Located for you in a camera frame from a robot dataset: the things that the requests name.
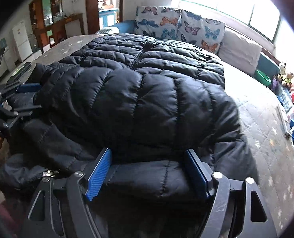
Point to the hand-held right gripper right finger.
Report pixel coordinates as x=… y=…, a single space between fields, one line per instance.
x=196 y=173

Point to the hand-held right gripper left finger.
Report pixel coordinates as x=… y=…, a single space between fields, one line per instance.
x=99 y=176

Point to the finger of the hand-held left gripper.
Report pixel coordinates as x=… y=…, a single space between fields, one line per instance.
x=27 y=88
x=15 y=115

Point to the black puffer jacket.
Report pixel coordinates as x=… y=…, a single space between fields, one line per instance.
x=137 y=91

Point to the black case with green label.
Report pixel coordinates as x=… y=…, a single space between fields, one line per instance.
x=19 y=73

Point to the white refrigerator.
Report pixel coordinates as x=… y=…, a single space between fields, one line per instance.
x=21 y=42

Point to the wooden glass cabinet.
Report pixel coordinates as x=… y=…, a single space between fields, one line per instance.
x=37 y=12

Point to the wooden desk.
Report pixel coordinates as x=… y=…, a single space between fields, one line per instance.
x=72 y=21

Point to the grey star-print mattress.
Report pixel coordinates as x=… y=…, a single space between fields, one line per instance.
x=256 y=119

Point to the grey patterned cloth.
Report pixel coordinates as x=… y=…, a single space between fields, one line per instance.
x=107 y=31

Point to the white flat board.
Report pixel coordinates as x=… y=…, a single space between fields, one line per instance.
x=284 y=121

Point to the blue cabinet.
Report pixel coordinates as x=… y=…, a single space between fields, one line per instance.
x=107 y=17

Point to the blue cushion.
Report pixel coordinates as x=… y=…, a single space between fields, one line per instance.
x=124 y=27

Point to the blue patterned box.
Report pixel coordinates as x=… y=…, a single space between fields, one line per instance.
x=284 y=98

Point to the green basin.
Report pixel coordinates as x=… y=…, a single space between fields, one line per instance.
x=263 y=78

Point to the purple toy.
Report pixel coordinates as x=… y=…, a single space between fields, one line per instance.
x=276 y=83

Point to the teal cushion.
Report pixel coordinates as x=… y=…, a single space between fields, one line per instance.
x=267 y=63

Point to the yellow black plush toy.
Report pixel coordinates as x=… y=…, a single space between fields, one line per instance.
x=288 y=79

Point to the white pillow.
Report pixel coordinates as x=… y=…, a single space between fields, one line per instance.
x=238 y=47

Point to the cow plush toy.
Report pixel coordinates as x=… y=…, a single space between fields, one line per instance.
x=282 y=67

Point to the butterfly print pillow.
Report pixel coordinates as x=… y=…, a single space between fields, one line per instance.
x=157 y=21
x=201 y=32

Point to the window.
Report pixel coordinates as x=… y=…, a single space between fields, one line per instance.
x=224 y=2

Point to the brown door frame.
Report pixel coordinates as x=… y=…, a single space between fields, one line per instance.
x=91 y=5

